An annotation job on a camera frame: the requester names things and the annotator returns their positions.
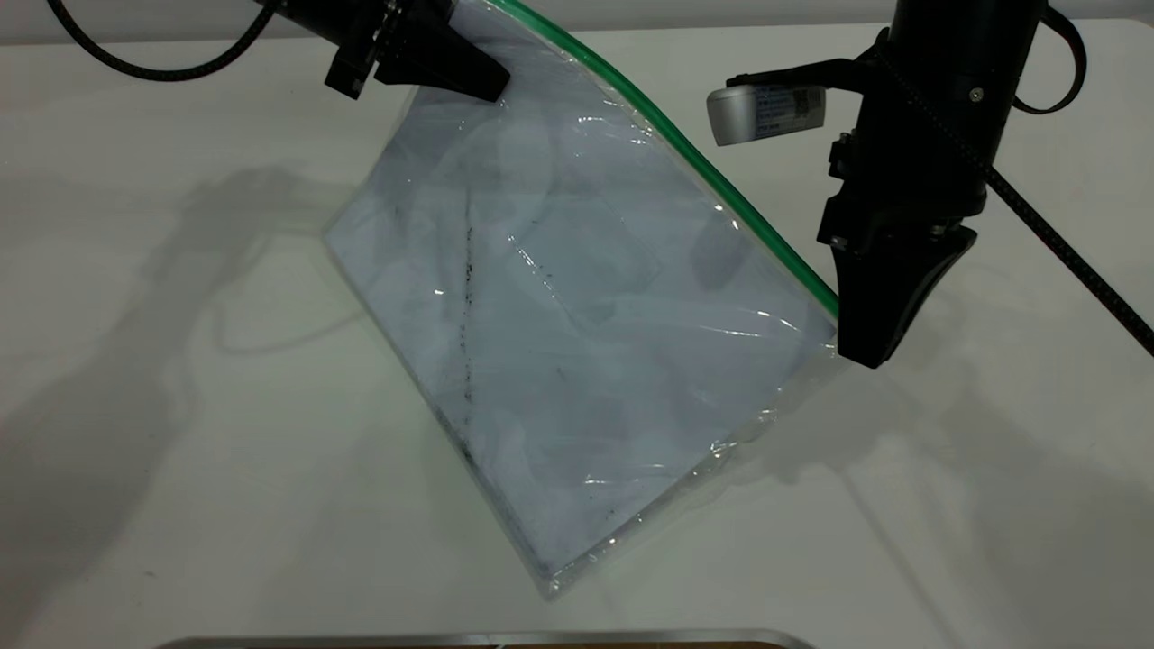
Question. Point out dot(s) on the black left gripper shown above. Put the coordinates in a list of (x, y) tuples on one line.
[(370, 27)]

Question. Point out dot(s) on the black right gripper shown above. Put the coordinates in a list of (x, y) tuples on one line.
[(902, 216)]

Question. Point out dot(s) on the clear zip bag green zipper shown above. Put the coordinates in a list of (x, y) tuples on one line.
[(559, 342)]

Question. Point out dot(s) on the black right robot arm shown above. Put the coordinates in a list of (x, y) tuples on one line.
[(965, 54)]

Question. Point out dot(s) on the silver metal rim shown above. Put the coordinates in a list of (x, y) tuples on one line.
[(487, 638)]

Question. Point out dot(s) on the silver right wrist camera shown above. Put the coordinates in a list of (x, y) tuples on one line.
[(766, 113)]

